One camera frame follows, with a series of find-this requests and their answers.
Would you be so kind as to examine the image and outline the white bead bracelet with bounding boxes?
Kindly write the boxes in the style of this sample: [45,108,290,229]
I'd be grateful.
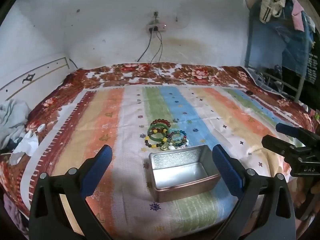
[164,140,187,152]

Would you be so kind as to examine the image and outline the beige hanging garment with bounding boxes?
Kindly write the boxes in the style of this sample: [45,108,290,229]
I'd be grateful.
[258,0,291,25]

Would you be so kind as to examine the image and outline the light blue bead bracelet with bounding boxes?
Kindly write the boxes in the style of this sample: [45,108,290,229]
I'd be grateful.
[170,129,188,143]

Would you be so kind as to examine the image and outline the blue denim garment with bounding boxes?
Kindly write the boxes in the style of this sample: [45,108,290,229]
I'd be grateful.
[272,0,316,71]

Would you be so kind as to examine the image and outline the white headboard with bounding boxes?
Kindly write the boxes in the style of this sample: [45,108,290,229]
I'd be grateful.
[0,56,71,103]

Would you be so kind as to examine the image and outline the green jade bangle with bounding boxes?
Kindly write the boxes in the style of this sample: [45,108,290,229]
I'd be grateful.
[147,123,167,137]
[149,131,169,144]

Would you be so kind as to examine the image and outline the red bead bracelet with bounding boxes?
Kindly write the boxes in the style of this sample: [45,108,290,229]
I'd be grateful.
[151,119,172,131]

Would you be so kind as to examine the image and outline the silver metal tin box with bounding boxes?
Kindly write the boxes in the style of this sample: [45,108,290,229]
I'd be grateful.
[149,145,220,203]

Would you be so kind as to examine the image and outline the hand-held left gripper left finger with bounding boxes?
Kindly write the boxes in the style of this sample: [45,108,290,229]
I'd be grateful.
[29,144,113,240]

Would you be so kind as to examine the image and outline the striped pastel blanket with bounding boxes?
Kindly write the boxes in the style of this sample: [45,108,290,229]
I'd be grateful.
[20,85,308,238]

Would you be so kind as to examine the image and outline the white crumpled paper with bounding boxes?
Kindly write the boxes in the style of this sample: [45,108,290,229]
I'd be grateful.
[10,130,40,164]

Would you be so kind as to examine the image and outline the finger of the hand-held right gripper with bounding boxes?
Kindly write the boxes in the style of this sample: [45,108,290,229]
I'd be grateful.
[262,134,309,164]
[276,123,320,147]

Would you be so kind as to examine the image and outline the orange leaf-print cloth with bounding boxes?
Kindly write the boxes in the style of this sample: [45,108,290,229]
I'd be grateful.
[287,176,320,222]

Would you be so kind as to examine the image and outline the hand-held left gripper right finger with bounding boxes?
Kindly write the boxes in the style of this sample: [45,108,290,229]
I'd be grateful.
[212,144,297,240]

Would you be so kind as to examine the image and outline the dark and yellow bead bracelet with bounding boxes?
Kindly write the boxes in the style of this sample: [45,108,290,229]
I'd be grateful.
[144,128,163,149]

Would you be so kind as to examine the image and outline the black cable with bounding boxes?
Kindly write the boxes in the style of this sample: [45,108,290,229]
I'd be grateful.
[150,31,191,82]
[136,30,153,62]

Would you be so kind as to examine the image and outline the red floral bedsheet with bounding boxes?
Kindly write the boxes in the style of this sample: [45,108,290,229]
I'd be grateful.
[0,62,320,220]

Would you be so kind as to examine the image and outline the wall power socket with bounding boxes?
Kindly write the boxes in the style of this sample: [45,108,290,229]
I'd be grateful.
[146,20,167,33]

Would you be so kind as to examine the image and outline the pink hanging cloth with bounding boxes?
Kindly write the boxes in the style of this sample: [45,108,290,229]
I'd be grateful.
[291,0,305,32]

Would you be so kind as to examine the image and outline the black printed garment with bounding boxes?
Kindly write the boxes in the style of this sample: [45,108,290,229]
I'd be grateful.
[305,51,320,86]

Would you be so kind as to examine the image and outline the grey crumpled clothes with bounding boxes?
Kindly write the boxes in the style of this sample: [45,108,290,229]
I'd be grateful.
[0,99,32,153]

